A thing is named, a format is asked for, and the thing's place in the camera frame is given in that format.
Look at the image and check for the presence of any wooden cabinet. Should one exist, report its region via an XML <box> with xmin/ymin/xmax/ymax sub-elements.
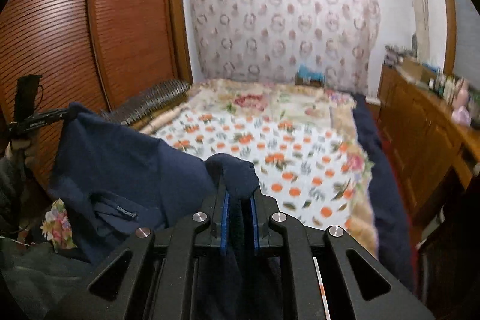
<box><xmin>377</xmin><ymin>65</ymin><xmax>480</xmax><ymax>227</ymax></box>

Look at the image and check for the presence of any navy blanket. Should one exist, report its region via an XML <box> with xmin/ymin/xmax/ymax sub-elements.
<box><xmin>352</xmin><ymin>95</ymin><xmax>417</xmax><ymax>291</ymax></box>

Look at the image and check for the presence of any ring patterned curtain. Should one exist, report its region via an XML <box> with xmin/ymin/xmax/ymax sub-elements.
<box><xmin>184</xmin><ymin>0</ymin><xmax>381</xmax><ymax>96</ymax></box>

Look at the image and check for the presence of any navy dotted garment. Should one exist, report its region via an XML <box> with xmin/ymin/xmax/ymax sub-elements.
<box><xmin>101</xmin><ymin>79</ymin><xmax>192</xmax><ymax>126</ymax></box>

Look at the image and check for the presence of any navy printed T-shirt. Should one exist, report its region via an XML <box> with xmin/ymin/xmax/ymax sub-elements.
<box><xmin>47</xmin><ymin>102</ymin><xmax>286</xmax><ymax>320</ymax></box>

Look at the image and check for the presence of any person's left hand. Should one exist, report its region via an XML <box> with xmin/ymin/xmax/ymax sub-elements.
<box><xmin>5</xmin><ymin>138</ymin><xmax>36</xmax><ymax>171</ymax></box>

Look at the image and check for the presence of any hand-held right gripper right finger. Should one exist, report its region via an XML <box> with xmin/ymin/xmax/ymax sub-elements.
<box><xmin>253</xmin><ymin>192</ymin><xmax>436</xmax><ymax>320</ymax></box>

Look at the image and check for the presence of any pink bottle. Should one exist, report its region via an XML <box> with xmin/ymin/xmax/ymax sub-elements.
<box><xmin>455</xmin><ymin>78</ymin><xmax>471</xmax><ymax>107</ymax></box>

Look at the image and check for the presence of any dark green cloth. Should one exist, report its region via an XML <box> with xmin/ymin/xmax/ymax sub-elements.
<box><xmin>0</xmin><ymin>226</ymin><xmax>99</xmax><ymax>320</ymax></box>

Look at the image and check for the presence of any wooden window frame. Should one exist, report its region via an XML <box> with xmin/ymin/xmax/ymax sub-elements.
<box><xmin>435</xmin><ymin>0</ymin><xmax>459</xmax><ymax>77</ymax></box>

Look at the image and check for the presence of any pink tissue pack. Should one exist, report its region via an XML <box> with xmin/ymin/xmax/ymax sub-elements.
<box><xmin>452</xmin><ymin>106</ymin><xmax>471</xmax><ymax>126</ymax></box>

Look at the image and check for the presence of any grey window blind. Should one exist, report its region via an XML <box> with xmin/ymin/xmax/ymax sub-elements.
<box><xmin>452</xmin><ymin>0</ymin><xmax>480</xmax><ymax>81</ymax></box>

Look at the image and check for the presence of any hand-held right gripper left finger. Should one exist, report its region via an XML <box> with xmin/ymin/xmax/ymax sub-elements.
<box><xmin>49</xmin><ymin>189</ymin><xmax>230</xmax><ymax>320</ymax></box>

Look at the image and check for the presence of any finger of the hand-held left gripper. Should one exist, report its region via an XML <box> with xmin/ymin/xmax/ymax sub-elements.
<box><xmin>27</xmin><ymin>108</ymin><xmax>74</xmax><ymax>130</ymax></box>

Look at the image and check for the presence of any row of small bottles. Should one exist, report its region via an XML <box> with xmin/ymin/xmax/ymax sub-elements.
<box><xmin>429</xmin><ymin>74</ymin><xmax>460</xmax><ymax>99</ymax></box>

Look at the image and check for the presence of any open cardboard box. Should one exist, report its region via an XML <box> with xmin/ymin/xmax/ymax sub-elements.
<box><xmin>401</xmin><ymin>55</ymin><xmax>436</xmax><ymax>81</ymax></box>

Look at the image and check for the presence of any orange print bedsheet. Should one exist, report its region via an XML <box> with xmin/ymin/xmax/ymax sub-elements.
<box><xmin>154</xmin><ymin>112</ymin><xmax>361</xmax><ymax>231</ymax></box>

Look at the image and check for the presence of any brown slatted wardrobe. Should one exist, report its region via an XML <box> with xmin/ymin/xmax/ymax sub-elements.
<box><xmin>0</xmin><ymin>0</ymin><xmax>194</xmax><ymax>189</ymax></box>

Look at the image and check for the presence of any small brown box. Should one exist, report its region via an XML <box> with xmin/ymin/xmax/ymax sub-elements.
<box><xmin>295</xmin><ymin>74</ymin><xmax>325</xmax><ymax>87</ymax></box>

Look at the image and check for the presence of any blue crumpled bag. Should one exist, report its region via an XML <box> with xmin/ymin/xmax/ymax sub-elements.
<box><xmin>298</xmin><ymin>64</ymin><xmax>325</xmax><ymax>79</ymax></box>

